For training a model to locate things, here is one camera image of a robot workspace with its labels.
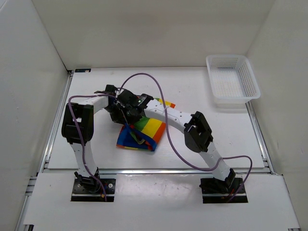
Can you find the aluminium front rail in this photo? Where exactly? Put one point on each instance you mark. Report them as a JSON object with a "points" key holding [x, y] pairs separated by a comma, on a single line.
{"points": [[265, 170]]}

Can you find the white perforated plastic basket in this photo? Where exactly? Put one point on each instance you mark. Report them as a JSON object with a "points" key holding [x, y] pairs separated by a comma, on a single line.
{"points": [[232, 79]]}

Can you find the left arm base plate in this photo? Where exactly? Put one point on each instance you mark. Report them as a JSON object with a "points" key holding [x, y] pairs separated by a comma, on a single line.
{"points": [[89, 190]]}

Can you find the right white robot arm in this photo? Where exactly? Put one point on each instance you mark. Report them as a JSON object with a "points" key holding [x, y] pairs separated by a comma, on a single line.
{"points": [[195, 128]]}

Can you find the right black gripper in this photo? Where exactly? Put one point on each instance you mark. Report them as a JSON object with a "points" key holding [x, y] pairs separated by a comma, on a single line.
{"points": [[130, 121]]}

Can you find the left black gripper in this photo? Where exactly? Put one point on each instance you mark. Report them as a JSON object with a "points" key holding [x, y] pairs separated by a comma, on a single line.
{"points": [[119, 118]]}

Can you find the small black corner label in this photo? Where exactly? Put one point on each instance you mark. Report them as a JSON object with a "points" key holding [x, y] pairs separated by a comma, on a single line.
{"points": [[83, 70]]}

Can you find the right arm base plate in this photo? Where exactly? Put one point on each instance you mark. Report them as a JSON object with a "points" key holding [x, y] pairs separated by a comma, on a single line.
{"points": [[212, 194]]}

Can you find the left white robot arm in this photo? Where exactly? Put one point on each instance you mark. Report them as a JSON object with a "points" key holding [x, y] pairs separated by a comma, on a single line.
{"points": [[78, 129]]}

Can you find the rainbow striped shorts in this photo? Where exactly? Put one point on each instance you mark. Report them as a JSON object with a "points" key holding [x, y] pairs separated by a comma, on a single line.
{"points": [[145, 136]]}

